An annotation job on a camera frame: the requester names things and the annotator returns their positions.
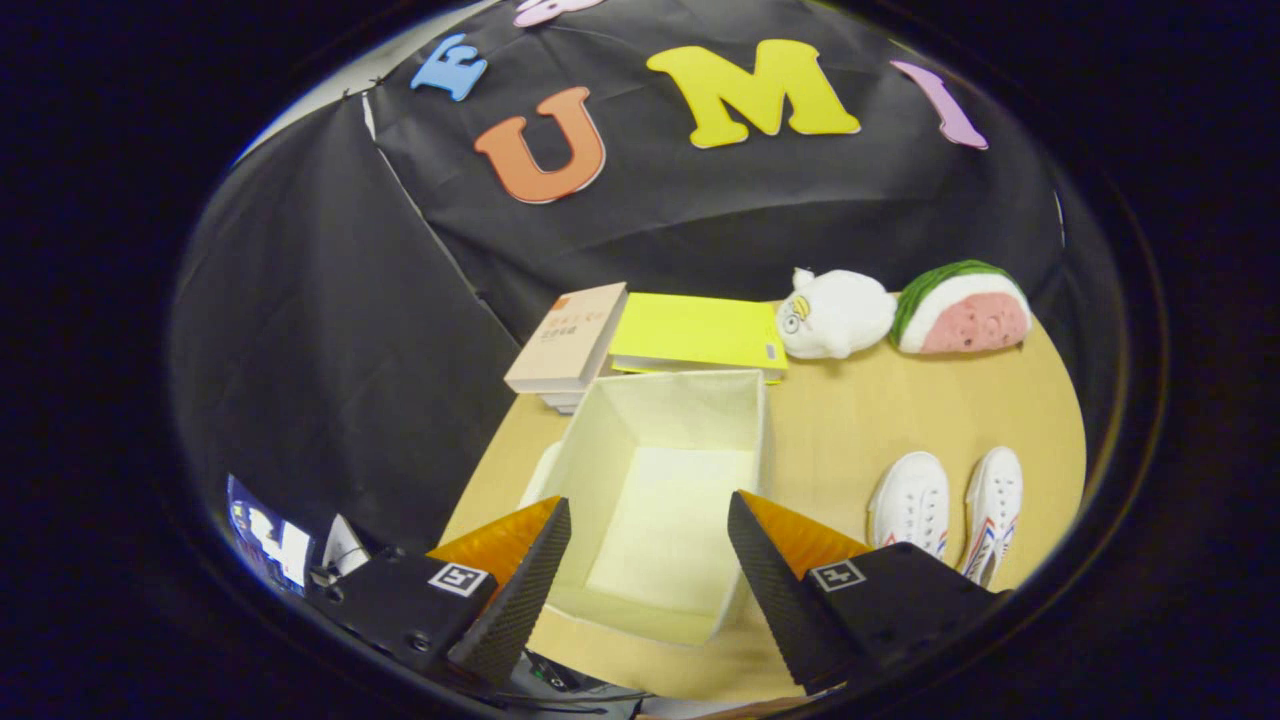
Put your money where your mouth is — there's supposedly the cream fabric storage box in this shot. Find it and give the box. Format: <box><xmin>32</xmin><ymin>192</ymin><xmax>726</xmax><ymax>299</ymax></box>
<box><xmin>535</xmin><ymin>368</ymin><xmax>769</xmax><ymax>646</ymax></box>

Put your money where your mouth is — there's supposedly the lit computer screen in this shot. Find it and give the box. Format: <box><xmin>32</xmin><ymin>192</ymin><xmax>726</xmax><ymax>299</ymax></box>
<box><xmin>226</xmin><ymin>474</ymin><xmax>315</xmax><ymax>598</ymax></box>

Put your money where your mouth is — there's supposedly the white paper sheet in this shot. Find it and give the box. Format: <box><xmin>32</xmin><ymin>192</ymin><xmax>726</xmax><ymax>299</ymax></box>
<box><xmin>322</xmin><ymin>513</ymin><xmax>373</xmax><ymax>576</ymax></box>

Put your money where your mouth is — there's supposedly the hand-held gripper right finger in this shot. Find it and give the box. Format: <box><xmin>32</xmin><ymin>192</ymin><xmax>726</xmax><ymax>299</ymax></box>
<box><xmin>727</xmin><ymin>490</ymin><xmax>1013</xmax><ymax>696</ymax></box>

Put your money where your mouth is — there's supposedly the yellow book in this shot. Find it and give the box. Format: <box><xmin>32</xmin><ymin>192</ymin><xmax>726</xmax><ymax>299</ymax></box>
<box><xmin>608</xmin><ymin>292</ymin><xmax>789</xmax><ymax>385</ymax></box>

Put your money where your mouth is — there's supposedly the beige book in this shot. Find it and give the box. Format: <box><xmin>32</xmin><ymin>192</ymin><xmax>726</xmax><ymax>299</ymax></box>
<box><xmin>503</xmin><ymin>282</ymin><xmax>629</xmax><ymax>396</ymax></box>

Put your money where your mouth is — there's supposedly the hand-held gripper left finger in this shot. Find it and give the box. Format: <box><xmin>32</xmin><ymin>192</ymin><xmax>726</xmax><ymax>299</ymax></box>
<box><xmin>305</xmin><ymin>497</ymin><xmax>573</xmax><ymax>691</ymax></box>

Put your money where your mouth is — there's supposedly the white shoe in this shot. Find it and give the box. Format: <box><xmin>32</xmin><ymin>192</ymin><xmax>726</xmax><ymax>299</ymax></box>
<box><xmin>866</xmin><ymin>451</ymin><xmax>951</xmax><ymax>559</ymax></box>
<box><xmin>960</xmin><ymin>446</ymin><xmax>1025</xmax><ymax>589</ymax></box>

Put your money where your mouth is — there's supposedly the white plush toy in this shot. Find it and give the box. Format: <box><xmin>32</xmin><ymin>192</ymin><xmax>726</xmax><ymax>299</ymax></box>
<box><xmin>775</xmin><ymin>267</ymin><xmax>899</xmax><ymax>361</ymax></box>

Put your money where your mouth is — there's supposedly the watermelon plush toy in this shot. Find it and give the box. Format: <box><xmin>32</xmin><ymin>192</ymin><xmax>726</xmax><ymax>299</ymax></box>
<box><xmin>890</xmin><ymin>260</ymin><xmax>1033</xmax><ymax>355</ymax></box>

